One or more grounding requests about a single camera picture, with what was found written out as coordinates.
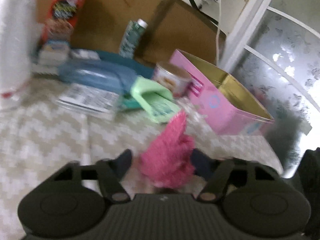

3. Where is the red snack pouch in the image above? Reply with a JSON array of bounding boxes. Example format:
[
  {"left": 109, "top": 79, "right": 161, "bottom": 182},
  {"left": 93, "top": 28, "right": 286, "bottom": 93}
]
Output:
[{"left": 41, "top": 0, "right": 86, "bottom": 43}]

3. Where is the light green cloth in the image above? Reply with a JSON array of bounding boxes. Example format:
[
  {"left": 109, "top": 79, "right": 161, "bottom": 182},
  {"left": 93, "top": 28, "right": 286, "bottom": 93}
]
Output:
[{"left": 119, "top": 76, "right": 181, "bottom": 124}]

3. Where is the beige patterned tablecloth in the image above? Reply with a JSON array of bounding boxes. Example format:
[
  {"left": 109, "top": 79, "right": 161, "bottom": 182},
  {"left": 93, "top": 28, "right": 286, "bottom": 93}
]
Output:
[{"left": 1, "top": 79, "right": 283, "bottom": 239}]

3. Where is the small round paper can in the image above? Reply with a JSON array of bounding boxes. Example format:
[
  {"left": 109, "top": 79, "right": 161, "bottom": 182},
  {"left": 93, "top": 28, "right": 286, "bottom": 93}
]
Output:
[{"left": 152, "top": 62, "right": 192, "bottom": 98}]

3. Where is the bagged stack of paper cups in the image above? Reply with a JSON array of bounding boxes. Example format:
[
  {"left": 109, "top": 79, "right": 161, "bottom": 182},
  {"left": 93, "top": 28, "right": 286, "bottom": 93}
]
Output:
[{"left": 1, "top": 0, "right": 37, "bottom": 111}]

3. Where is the green-white drink carton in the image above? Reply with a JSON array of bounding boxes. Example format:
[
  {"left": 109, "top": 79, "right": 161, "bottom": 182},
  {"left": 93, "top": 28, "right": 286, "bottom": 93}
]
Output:
[{"left": 119, "top": 19, "right": 148, "bottom": 59}]

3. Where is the teal woven placemat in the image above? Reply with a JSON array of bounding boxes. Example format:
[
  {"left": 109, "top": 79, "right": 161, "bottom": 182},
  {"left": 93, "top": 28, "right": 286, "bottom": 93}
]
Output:
[{"left": 95, "top": 50, "right": 153, "bottom": 79}]

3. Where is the pink tin box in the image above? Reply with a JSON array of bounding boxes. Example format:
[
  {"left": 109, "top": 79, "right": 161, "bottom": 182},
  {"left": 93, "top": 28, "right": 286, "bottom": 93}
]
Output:
[{"left": 170, "top": 49, "right": 274, "bottom": 135}]

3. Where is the clear pack with barcode label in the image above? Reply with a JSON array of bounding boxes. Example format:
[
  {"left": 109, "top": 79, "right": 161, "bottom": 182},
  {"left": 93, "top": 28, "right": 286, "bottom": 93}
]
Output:
[{"left": 56, "top": 83, "right": 122, "bottom": 120}]

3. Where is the small white tissue pack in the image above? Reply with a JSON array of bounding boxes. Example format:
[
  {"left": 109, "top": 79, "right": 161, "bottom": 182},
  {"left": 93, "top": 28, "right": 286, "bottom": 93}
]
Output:
[{"left": 70, "top": 49, "right": 100, "bottom": 60}]

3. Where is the white charger cable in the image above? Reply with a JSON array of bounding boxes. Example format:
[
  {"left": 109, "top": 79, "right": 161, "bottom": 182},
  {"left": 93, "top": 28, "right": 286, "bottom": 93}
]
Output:
[{"left": 215, "top": 0, "right": 230, "bottom": 61}]

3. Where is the white frosted window frame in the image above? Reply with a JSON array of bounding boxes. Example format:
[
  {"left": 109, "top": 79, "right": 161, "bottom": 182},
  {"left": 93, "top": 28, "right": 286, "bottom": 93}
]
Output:
[{"left": 221, "top": 0, "right": 319, "bottom": 178}]

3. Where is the small blue-white box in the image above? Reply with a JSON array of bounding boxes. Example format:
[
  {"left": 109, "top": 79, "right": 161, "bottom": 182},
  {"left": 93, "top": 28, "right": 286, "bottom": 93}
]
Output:
[{"left": 38, "top": 40, "right": 71, "bottom": 66}]

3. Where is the pink knitted cloth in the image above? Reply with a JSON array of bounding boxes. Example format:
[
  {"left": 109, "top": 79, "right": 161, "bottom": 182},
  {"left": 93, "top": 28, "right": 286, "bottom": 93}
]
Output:
[{"left": 139, "top": 111, "right": 195, "bottom": 189}]

